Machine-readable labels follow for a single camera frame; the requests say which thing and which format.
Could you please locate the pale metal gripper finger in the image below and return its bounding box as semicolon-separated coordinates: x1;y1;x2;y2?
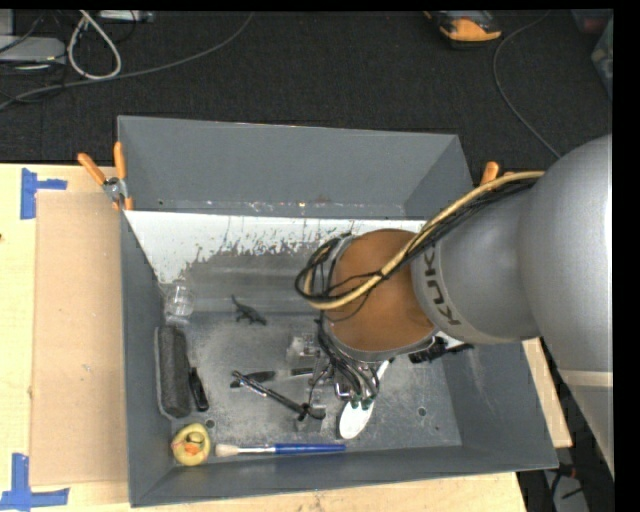
273;367;319;385
294;388;325;432

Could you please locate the clear glass block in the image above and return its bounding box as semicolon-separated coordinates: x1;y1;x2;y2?
285;333;321;364

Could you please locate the white plastic spoon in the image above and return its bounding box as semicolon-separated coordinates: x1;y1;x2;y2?
338;359;392;440

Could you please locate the black toy lizard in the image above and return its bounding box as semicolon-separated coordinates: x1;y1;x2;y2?
230;294;268;326

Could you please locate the small black clip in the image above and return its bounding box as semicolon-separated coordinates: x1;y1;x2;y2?
188;367;210;413

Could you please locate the yellow rubber duck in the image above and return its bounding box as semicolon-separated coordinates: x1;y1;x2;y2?
170;422;211;467

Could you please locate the dark grey sponge block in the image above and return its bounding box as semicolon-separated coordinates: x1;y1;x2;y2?
156;324;194;419

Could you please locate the grey metal bin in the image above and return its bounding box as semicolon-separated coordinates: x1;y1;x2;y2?
115;114;560;507

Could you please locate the brown cardboard board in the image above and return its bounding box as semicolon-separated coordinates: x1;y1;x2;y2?
28;191;130;487

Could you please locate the blue handled brush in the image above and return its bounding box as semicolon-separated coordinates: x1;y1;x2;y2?
214;442;347;458

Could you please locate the black cylinder on white bracket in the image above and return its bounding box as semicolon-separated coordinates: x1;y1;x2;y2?
407;335;475;365

